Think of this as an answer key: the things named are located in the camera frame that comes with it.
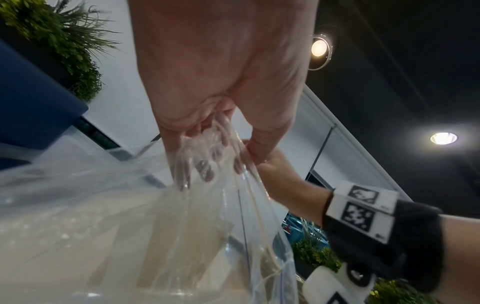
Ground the clear zip bag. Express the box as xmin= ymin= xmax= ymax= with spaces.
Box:
xmin=0 ymin=118 xmax=301 ymax=304

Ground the round ceiling lamp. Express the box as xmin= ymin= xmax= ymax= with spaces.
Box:
xmin=428 ymin=131 xmax=459 ymax=146
xmin=309 ymin=34 xmax=334 ymax=72

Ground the green artificial plant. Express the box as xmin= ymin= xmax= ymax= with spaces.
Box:
xmin=0 ymin=0 xmax=123 ymax=103
xmin=290 ymin=228 xmax=444 ymax=304

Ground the black marker wristband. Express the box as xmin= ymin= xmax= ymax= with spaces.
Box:
xmin=322 ymin=181 xmax=446 ymax=294

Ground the navy blue bench sofa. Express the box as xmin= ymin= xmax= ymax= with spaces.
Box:
xmin=0 ymin=40 xmax=90 ymax=170

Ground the wide white roller blind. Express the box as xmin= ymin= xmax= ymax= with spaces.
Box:
xmin=309 ymin=126 xmax=405 ymax=194

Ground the person's right hand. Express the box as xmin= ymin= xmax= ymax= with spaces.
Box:
xmin=243 ymin=139 xmax=335 ymax=226

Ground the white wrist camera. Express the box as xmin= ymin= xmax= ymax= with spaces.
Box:
xmin=301 ymin=262 xmax=378 ymax=304

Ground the person's left hand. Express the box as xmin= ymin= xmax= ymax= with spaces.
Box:
xmin=127 ymin=0 xmax=320 ymax=191

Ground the clear blind wand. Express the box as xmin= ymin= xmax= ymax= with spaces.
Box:
xmin=308 ymin=126 xmax=335 ymax=180

